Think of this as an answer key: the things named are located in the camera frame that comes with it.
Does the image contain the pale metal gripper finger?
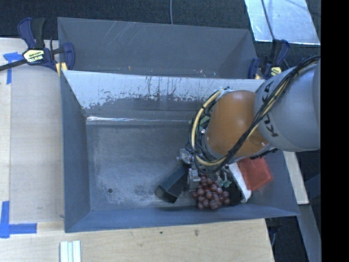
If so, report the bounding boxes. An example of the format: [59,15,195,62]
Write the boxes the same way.
[176,148,192,164]
[187,168,202,192]

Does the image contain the dark red toy grapes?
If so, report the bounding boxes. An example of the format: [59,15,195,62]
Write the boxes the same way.
[190,174,231,211]

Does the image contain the red plastic box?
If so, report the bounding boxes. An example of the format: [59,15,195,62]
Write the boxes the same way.
[237,157,274,192]

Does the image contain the grey metal bin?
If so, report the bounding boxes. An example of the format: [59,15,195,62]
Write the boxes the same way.
[56,17,301,234]

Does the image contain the black cylinder on white bracket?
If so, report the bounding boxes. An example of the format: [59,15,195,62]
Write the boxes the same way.
[227,162,253,207]

